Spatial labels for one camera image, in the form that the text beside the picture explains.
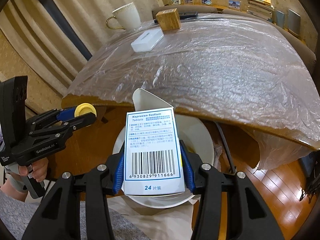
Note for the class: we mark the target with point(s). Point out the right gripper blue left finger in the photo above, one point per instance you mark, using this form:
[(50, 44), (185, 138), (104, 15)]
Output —
[(58, 215)]

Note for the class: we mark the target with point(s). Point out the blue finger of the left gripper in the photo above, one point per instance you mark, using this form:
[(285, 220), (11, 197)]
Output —
[(42, 142), (50, 118)]

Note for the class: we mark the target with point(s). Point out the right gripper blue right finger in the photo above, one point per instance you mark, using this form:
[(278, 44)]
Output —
[(248, 216)]

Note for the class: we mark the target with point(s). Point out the yellow lidded small cup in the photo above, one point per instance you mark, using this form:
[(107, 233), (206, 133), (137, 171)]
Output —
[(83, 109)]

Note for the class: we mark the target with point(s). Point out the white blue naproxen box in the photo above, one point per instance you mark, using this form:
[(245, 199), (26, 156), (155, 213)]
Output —
[(152, 157)]

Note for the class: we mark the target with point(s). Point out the gold cardboard box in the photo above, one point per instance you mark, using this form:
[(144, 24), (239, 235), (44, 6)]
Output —
[(165, 26)]

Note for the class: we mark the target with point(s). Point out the person's left hand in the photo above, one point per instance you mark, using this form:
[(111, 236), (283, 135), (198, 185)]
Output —
[(39, 170)]

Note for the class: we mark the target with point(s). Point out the beige curtain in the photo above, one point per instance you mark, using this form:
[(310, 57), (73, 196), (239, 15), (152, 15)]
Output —
[(43, 45)]

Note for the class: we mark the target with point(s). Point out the clear plastic table cover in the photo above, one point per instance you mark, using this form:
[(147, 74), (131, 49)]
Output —
[(278, 107)]

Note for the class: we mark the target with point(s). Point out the brown fabric sofa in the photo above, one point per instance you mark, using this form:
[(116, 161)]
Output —
[(259, 39)]

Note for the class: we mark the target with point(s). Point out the blue cylindrical container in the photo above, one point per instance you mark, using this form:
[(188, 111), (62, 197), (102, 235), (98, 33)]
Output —
[(280, 19)]

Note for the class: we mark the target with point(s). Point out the stack of books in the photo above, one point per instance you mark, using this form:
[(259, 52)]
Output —
[(261, 8)]

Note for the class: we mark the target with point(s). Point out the white mug gold handle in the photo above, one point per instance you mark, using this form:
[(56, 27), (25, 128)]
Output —
[(127, 16)]

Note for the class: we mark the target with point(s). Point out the small left photo frame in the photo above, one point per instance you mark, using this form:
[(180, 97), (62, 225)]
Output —
[(175, 2)]

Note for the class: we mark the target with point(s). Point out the landscape photo frame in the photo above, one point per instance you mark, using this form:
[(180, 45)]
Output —
[(233, 4)]

